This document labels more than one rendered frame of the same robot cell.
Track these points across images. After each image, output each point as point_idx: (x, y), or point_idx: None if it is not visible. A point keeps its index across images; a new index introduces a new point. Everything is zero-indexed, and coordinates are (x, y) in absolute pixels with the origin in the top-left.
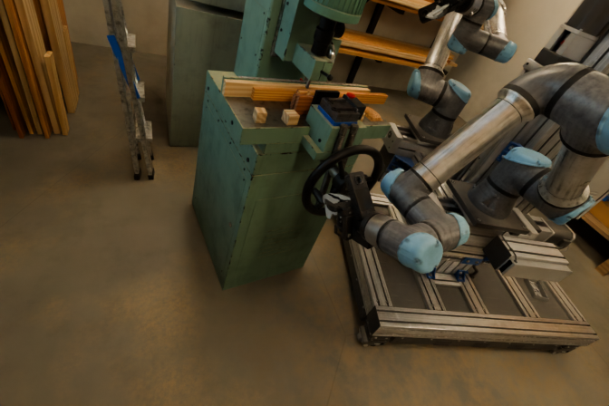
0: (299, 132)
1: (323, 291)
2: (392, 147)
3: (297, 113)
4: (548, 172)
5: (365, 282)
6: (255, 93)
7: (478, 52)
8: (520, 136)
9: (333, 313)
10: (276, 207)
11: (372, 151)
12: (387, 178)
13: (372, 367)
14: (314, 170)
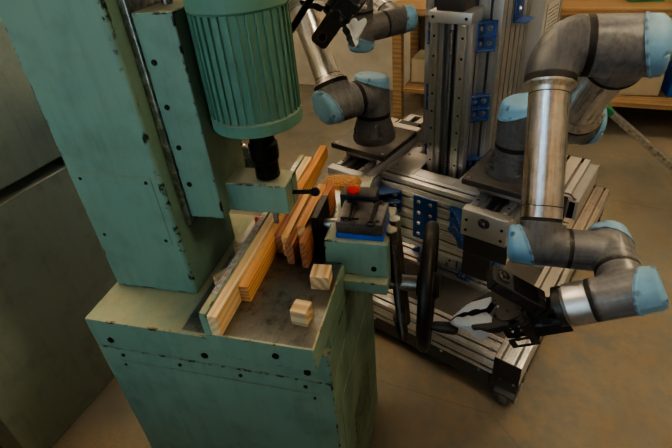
0: (340, 282)
1: (423, 400)
2: None
3: (325, 265)
4: None
5: (457, 344)
6: (249, 291)
7: (386, 36)
8: (475, 86)
9: (456, 408)
10: (352, 380)
11: (437, 229)
12: (518, 248)
13: (539, 411)
14: (422, 307)
